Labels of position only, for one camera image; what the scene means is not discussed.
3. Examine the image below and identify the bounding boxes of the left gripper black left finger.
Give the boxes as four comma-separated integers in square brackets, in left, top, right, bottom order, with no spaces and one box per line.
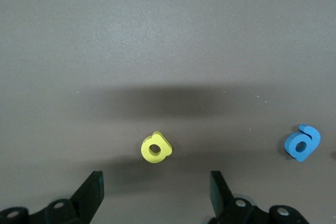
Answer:
[0,170,105,224]

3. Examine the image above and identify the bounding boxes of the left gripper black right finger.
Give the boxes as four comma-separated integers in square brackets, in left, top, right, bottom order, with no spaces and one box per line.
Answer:
[207,170,312,224]

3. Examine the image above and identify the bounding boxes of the yellow foam letter a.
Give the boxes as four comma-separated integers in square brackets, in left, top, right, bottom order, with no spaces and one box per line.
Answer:
[141,131,173,164]

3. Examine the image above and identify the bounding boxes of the blue foam letter a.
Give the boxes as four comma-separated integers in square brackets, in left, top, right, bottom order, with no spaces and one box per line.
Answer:
[284,123,321,163]

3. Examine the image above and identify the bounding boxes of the brown table cover sheet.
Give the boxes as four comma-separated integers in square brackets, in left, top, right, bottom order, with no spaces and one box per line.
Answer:
[0,0,336,224]

